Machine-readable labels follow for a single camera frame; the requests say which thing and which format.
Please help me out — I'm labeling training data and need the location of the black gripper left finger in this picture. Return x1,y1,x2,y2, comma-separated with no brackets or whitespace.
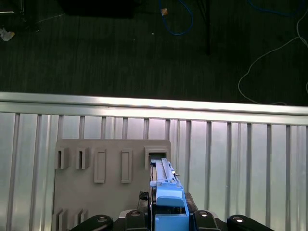
69,191,154,231

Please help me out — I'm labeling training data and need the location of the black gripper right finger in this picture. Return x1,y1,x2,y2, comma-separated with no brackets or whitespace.
184,192,275,231

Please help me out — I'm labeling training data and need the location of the hard disk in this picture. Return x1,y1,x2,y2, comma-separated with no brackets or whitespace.
149,154,191,231

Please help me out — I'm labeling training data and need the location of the grey parts rack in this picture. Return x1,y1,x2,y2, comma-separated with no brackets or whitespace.
51,139,172,231

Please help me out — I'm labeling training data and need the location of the black stand pole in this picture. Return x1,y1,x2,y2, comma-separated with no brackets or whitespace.
202,0,213,56

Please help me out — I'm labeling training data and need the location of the black floor box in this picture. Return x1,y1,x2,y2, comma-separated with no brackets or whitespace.
57,0,135,19

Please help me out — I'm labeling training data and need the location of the crumpled white paper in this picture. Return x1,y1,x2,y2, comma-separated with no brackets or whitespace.
0,27,15,42

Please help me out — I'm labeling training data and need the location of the white floor cable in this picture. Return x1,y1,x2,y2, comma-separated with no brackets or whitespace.
238,9,308,106

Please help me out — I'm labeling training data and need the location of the blue floor cable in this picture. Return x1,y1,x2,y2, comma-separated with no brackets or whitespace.
247,0,304,18
157,0,194,36

